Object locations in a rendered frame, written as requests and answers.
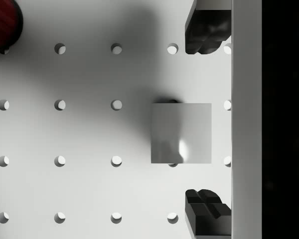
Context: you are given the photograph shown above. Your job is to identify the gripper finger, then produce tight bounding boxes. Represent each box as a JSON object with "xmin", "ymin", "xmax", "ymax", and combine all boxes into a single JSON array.
[
  {"xmin": 184, "ymin": 0, "xmax": 232, "ymax": 55},
  {"xmin": 184, "ymin": 188, "xmax": 232, "ymax": 239}
]

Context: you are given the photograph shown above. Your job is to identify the grey cube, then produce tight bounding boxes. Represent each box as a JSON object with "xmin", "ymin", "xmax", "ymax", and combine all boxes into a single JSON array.
[{"xmin": 150, "ymin": 102, "xmax": 213, "ymax": 164}]

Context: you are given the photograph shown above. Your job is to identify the dark red mug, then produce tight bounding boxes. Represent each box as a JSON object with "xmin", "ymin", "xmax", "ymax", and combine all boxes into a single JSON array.
[{"xmin": 0, "ymin": 0, "xmax": 24, "ymax": 52}]

